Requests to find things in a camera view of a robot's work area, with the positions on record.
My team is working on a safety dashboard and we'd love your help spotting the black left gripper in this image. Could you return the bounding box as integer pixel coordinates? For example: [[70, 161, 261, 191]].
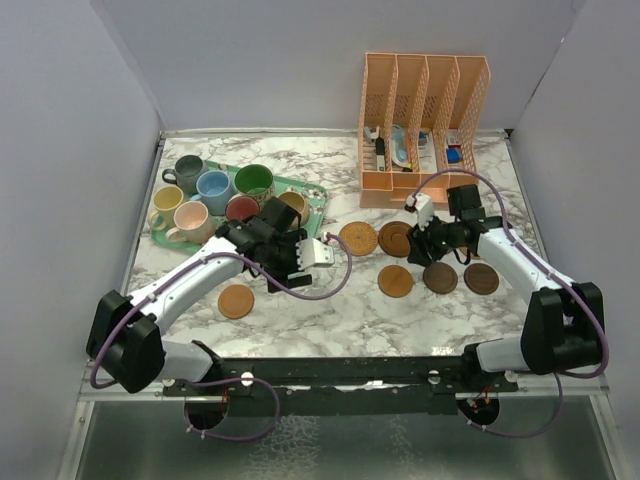
[[265, 230, 314, 293]]

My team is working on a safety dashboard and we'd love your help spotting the grooved brown wooden coaster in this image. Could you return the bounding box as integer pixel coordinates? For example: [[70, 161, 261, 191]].
[[378, 221, 411, 258]]

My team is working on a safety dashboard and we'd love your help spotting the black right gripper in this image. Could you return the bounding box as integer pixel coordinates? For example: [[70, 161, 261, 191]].
[[406, 211, 461, 267]]

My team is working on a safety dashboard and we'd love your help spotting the pale pink mug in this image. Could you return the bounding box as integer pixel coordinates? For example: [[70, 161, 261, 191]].
[[165, 201, 214, 245]]

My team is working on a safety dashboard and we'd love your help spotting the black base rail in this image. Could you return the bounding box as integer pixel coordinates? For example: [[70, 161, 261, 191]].
[[163, 355, 517, 417]]

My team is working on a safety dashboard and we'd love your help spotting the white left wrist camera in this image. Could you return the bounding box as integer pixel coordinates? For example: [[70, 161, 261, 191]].
[[296, 239, 335, 270]]

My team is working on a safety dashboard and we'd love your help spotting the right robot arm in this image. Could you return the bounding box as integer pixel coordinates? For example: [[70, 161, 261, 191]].
[[405, 185, 606, 391]]

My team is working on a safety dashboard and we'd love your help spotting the woven rattan coaster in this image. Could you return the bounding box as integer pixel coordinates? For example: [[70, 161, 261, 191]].
[[339, 221, 378, 256]]

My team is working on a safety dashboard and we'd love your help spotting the pink red mug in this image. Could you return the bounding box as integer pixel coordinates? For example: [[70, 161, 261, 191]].
[[225, 195, 260, 221]]

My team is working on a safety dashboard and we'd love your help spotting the light blue mug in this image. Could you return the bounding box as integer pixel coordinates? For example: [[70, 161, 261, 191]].
[[190, 171, 236, 216]]

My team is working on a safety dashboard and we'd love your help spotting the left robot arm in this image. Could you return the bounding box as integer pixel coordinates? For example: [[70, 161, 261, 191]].
[[86, 198, 332, 395]]

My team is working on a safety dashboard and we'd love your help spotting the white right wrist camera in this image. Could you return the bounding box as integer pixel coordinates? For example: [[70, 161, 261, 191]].
[[405, 193, 435, 231]]

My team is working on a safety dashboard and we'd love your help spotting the peach plastic desk organizer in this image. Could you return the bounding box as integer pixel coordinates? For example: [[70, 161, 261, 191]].
[[358, 53, 491, 209]]

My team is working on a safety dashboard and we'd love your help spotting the dark grey mug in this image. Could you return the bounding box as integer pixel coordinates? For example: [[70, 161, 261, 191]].
[[161, 155, 209, 195]]

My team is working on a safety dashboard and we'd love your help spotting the pale yellow mug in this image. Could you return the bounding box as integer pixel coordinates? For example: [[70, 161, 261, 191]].
[[147, 185, 185, 231]]

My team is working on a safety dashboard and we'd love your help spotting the green floral mug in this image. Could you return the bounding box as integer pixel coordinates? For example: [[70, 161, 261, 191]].
[[234, 164, 275, 208]]

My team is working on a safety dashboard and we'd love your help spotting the dark walnut coaster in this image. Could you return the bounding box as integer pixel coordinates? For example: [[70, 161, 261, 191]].
[[423, 262, 458, 295], [463, 263, 500, 295]]

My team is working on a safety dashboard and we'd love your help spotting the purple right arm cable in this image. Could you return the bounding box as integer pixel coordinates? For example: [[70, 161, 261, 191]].
[[405, 168, 610, 439]]

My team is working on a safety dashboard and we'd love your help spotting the green floral tray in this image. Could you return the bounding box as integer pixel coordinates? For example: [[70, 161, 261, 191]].
[[150, 159, 329, 251]]

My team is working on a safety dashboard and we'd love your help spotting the light orange wooden coaster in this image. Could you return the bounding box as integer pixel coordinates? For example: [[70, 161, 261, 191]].
[[218, 285, 255, 319]]

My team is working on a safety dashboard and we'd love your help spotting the beige ceramic mug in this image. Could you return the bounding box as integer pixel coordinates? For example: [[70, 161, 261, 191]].
[[278, 191, 310, 226]]

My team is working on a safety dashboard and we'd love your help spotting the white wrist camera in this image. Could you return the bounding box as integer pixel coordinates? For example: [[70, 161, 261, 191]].
[[296, 239, 335, 270], [405, 193, 435, 231]]

